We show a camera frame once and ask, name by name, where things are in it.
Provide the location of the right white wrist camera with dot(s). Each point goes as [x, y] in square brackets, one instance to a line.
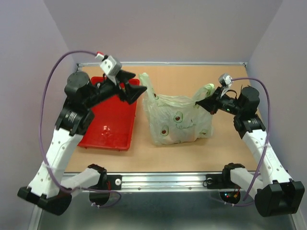
[226, 82]

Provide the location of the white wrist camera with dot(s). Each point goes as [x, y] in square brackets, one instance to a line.
[110, 67]
[226, 82]

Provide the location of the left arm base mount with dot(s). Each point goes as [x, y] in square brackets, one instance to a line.
[109, 182]

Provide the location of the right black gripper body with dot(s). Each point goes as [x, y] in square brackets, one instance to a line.
[227, 104]

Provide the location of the aluminium rail frame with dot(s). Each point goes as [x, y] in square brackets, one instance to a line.
[177, 167]

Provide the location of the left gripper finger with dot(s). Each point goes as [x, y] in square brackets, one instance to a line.
[133, 92]
[124, 77]

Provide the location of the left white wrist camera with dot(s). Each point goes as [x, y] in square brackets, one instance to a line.
[110, 67]

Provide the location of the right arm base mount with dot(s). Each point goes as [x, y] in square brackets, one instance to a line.
[219, 181]

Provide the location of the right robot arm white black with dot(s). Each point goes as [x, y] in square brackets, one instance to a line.
[271, 187]

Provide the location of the pale green plastic bag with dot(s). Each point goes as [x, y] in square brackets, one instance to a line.
[176, 119]

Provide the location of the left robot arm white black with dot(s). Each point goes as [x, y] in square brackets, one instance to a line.
[48, 190]

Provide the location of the red plastic tray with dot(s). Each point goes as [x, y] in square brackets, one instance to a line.
[112, 126]

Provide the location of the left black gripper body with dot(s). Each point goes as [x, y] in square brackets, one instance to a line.
[106, 88]

